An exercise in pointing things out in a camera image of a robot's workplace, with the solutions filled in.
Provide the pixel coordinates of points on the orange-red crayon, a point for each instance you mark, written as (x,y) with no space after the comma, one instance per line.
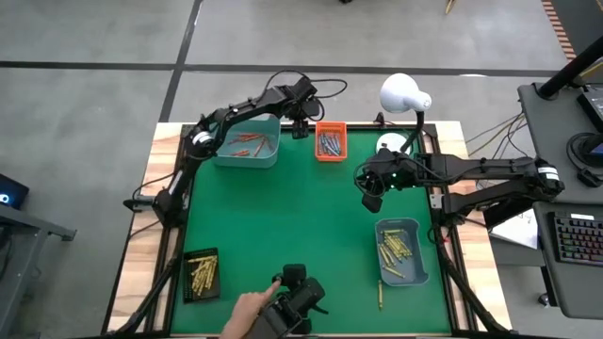
(240,140)

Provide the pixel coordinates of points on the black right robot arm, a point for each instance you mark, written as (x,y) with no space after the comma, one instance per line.
(471,167)

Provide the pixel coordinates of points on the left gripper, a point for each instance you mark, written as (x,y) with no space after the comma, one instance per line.
(301,101)

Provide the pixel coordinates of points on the grey desk top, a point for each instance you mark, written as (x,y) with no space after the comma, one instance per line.
(551,136)

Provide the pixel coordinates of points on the person's hand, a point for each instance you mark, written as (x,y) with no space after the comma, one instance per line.
(245,311)

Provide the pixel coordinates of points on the silver mounting bracket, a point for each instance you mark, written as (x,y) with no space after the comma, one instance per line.
(435,201)

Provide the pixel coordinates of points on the black plastic tray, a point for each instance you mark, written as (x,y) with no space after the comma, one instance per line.
(188,294)

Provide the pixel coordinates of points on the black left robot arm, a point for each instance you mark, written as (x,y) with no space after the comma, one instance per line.
(235,113)

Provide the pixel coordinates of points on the black box with blue light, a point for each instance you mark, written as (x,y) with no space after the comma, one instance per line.
(16,188)

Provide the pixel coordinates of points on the black pole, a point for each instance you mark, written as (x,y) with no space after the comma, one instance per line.
(570,70)

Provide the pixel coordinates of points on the small blue-grey plastic bin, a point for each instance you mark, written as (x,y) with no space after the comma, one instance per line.
(410,278)

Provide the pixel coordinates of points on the black floor mat orange stripes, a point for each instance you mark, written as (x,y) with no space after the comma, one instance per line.
(584,19)

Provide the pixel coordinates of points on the grey side table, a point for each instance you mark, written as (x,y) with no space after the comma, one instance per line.
(47,228)

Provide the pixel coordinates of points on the desk caster wheel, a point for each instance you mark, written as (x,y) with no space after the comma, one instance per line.
(545,300)

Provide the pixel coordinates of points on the orange mesh basket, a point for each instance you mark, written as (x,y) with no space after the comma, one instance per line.
(331,128)

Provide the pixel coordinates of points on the black hand-held device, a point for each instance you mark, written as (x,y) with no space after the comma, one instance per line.
(297,301)

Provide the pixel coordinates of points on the black headphones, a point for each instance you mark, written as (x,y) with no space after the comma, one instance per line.
(572,153)

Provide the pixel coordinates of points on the black aluminium table frame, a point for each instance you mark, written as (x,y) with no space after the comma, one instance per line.
(358,126)

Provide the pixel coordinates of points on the white gooseneck desk lamp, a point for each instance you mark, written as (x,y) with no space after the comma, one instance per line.
(400,94)

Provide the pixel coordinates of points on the black table clamp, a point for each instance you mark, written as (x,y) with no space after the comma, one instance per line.
(139,204)

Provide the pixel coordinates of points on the blue-violet crayon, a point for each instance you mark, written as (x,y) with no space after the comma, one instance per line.
(338,143)

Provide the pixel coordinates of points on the wooden stick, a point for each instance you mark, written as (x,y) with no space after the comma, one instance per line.
(451,5)

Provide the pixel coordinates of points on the black support bar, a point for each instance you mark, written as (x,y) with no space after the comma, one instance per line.
(506,212)

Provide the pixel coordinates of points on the orange crayon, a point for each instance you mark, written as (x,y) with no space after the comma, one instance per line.
(252,138)

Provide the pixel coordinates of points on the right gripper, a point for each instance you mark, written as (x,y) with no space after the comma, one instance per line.
(400,172)

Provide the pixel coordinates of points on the black screen device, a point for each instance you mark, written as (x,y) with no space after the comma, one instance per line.
(594,110)

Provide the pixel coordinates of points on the grey keyboard shelf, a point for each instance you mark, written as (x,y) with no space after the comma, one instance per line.
(579,292)

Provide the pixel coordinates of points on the backlit black keyboard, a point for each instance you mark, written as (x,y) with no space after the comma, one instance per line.
(579,240)

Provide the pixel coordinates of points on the large teal plastic bin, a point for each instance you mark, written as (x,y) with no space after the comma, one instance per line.
(249,162)

